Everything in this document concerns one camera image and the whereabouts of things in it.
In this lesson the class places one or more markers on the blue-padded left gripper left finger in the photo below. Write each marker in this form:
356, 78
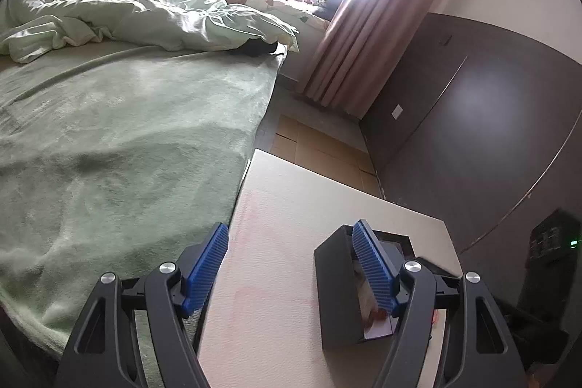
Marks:
103, 350

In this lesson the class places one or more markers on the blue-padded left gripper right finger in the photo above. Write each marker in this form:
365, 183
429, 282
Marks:
477, 348

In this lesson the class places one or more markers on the dark jewelry box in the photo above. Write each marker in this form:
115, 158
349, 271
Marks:
349, 313

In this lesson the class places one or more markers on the white square table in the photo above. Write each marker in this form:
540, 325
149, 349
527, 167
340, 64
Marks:
262, 328

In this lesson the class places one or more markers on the green blanket bed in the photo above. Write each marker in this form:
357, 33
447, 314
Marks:
115, 157

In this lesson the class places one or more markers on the cardboard sheet on floor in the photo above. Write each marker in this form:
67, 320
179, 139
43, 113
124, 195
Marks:
309, 148

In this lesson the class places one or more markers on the black item on bed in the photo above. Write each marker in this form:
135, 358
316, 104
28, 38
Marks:
256, 47

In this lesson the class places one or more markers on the light green rumpled duvet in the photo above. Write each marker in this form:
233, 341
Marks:
31, 28

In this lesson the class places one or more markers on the pink right curtain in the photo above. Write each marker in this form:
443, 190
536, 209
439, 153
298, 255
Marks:
361, 47

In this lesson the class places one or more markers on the cartoon print cushion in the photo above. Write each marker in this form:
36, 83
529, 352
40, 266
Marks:
302, 11

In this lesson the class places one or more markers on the white wall outlet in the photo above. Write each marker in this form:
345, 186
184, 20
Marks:
396, 112

